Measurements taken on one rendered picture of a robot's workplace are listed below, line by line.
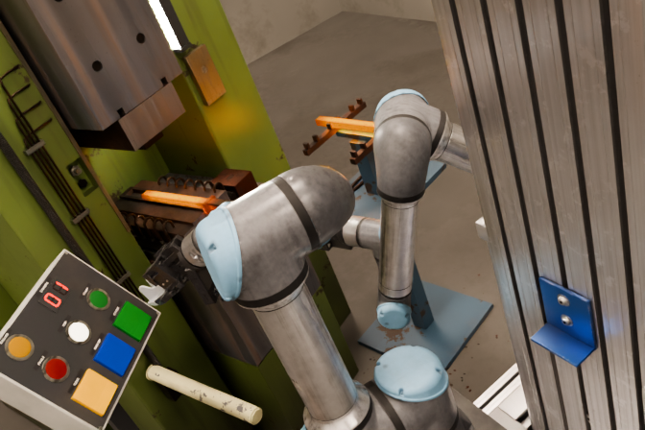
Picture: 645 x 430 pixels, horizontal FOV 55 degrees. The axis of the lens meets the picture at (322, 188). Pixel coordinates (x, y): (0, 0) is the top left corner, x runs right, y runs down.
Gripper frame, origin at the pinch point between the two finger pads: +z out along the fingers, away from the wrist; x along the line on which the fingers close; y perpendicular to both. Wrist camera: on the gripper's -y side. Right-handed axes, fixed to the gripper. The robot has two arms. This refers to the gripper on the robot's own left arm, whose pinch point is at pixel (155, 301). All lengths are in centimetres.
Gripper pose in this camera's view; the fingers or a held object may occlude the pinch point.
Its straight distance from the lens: 149.6
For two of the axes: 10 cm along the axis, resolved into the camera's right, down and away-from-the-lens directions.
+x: -1.5, 5.8, -8.0
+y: -7.4, -6.0, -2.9
